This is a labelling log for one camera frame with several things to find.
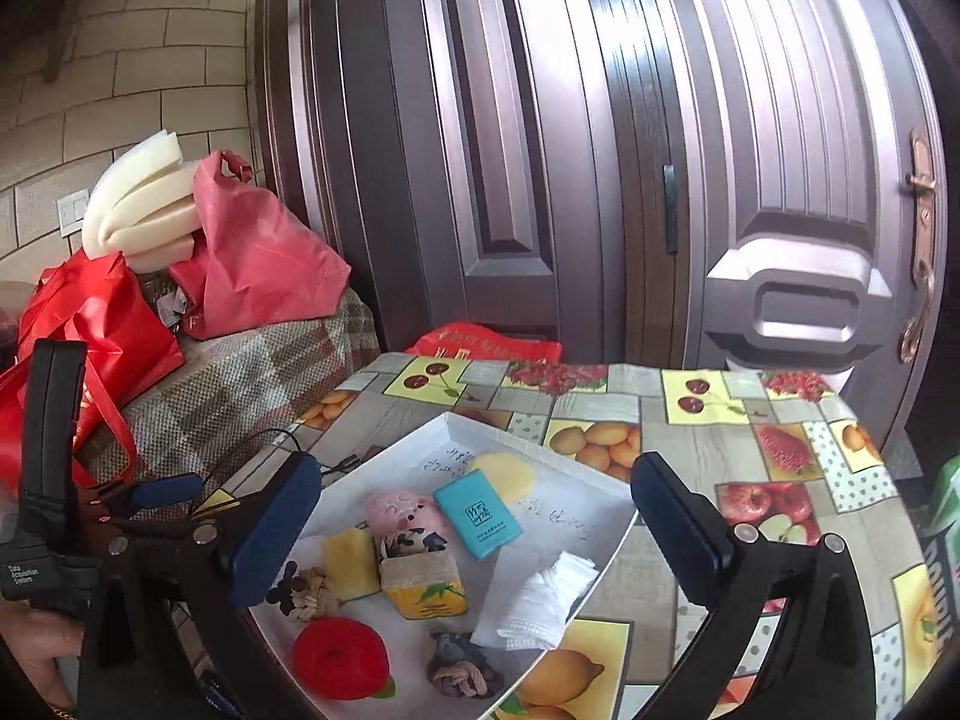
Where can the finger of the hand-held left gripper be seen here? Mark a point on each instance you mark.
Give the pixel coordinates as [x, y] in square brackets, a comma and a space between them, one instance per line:
[165, 491]

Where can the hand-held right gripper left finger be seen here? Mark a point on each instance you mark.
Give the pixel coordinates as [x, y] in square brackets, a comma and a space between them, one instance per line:
[277, 525]

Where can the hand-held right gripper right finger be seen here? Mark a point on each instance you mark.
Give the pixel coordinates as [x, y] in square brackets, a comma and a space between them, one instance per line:
[675, 517]

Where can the beige knotted cloth doll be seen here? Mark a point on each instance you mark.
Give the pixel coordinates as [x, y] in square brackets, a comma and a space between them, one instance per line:
[311, 600]

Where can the yellow rectangular sponge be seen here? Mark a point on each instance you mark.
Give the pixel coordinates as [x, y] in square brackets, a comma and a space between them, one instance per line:
[351, 562]

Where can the white cardboard box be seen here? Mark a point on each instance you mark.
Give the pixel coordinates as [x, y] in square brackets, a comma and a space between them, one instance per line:
[559, 521]

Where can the pink plush pig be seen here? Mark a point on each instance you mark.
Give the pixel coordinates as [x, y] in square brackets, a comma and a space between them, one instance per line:
[397, 510]

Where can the red plush apple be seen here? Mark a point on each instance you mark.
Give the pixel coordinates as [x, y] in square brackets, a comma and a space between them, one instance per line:
[337, 660]

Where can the yellow tissue pack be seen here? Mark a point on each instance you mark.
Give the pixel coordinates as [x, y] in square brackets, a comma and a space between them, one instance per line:
[420, 589]

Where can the white sock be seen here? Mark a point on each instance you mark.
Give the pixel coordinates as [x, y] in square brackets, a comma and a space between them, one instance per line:
[536, 600]

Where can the pale yellow round sponge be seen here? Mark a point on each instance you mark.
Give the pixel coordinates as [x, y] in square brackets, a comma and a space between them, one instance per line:
[510, 480]

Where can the teal tissue pack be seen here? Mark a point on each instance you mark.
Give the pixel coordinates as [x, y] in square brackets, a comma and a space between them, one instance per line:
[476, 514]

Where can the grey knotted cloth doll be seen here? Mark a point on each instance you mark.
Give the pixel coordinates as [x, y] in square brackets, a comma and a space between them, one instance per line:
[461, 671]

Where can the person's left hand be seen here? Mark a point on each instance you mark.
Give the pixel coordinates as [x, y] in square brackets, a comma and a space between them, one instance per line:
[37, 641]

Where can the fruit printed tablecloth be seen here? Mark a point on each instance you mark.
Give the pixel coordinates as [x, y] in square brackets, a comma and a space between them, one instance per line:
[750, 450]

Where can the plaid sofa cover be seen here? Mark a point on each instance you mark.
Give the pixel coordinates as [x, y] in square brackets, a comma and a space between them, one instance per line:
[247, 382]

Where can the glossy red bag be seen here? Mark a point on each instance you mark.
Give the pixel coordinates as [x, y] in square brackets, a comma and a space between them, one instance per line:
[97, 330]

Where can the pink-red nonwoven bag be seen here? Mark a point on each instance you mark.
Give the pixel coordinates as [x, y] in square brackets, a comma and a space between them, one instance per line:
[255, 262]

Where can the red bag with gold print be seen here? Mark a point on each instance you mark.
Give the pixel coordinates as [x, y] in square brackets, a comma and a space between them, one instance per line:
[480, 343]

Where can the green printed plastic bag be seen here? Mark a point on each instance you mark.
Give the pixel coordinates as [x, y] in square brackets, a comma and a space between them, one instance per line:
[946, 495]

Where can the folded white foam sheets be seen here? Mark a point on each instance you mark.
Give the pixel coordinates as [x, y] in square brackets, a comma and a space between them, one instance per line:
[142, 202]

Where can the brown metal double door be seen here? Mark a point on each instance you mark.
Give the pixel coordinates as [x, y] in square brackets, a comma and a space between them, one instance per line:
[525, 127]

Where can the white wall switch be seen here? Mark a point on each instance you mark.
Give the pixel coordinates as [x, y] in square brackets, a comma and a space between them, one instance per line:
[73, 214]

